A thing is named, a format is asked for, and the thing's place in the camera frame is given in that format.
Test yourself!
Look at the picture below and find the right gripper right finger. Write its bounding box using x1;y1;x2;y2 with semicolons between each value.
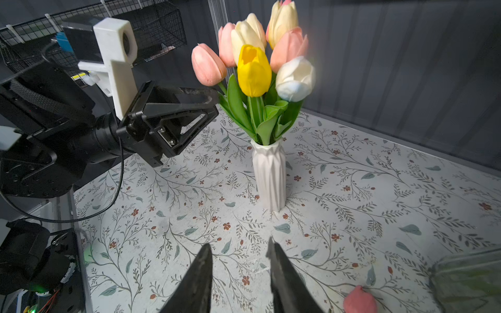
266;237;323;313

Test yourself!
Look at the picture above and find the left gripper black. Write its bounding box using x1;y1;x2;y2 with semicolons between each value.
116;81;219;168

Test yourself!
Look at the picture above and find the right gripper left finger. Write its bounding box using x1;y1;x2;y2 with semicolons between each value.
159;243;213;313

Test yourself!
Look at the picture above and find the dark pink tulip stem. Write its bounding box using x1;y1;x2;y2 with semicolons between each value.
343;286;378;313

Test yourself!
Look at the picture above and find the white ribbed ceramic vase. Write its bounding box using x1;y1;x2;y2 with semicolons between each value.
251;140;287;212

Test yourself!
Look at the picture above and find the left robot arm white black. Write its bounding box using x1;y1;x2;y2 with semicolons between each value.
1;62;219;312

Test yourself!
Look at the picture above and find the tulip bouquet in vase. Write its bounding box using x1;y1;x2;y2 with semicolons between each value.
191;1;316;146

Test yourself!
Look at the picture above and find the clear glass vase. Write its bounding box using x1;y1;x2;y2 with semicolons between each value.
429;245;500;312

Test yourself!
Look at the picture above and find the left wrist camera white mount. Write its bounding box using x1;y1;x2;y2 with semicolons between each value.
61;15;138;119

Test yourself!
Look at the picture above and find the black wire wall basket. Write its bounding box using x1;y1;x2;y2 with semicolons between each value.
1;1;187;75

